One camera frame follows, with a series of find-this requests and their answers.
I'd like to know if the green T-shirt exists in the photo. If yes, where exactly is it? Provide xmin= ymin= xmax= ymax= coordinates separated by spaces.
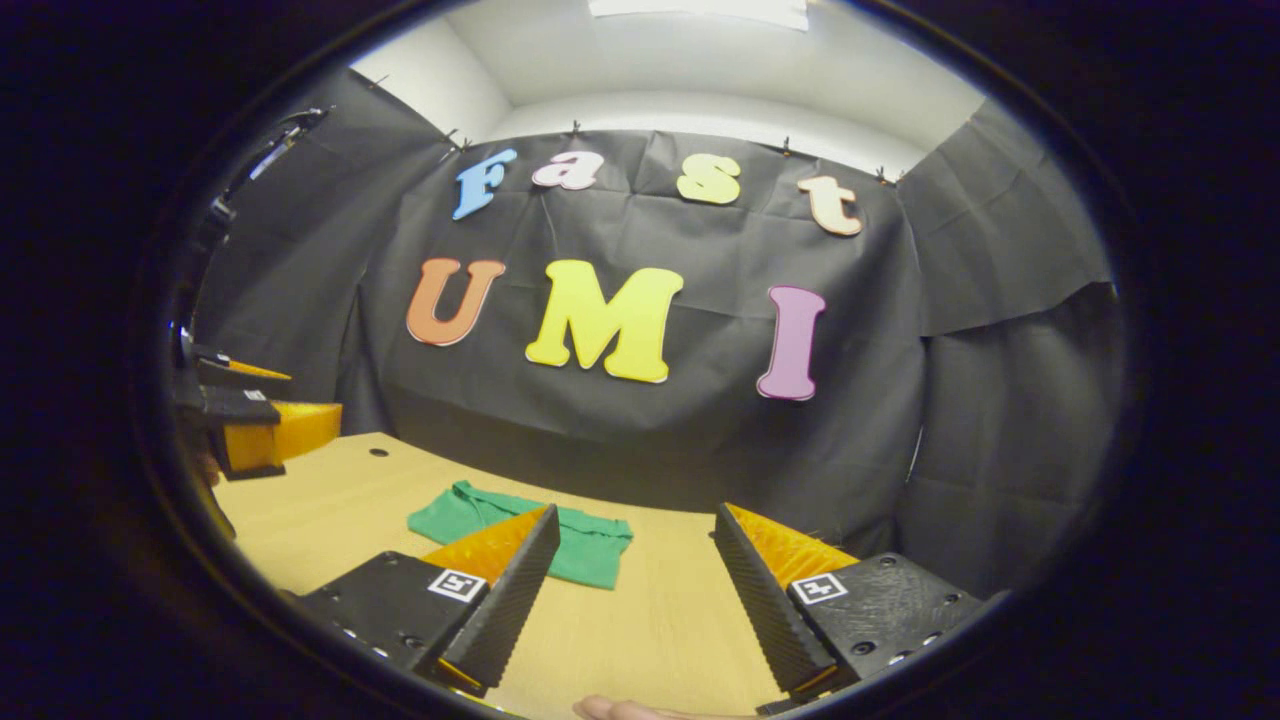
xmin=407 ymin=480 xmax=635 ymax=591

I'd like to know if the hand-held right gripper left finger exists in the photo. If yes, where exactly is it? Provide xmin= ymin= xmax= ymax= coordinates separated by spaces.
xmin=297 ymin=504 xmax=562 ymax=698

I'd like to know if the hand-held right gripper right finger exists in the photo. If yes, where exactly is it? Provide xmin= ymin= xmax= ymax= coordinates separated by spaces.
xmin=714 ymin=502 xmax=988 ymax=702

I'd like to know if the ceiling light panel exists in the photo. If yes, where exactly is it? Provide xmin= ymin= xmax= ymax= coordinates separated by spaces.
xmin=588 ymin=0 xmax=811 ymax=33

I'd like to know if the black backdrop cloth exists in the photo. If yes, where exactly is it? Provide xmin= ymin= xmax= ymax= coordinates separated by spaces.
xmin=190 ymin=68 xmax=1129 ymax=599

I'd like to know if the black metal stand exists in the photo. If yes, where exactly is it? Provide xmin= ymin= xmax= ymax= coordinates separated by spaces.
xmin=205 ymin=104 xmax=334 ymax=237

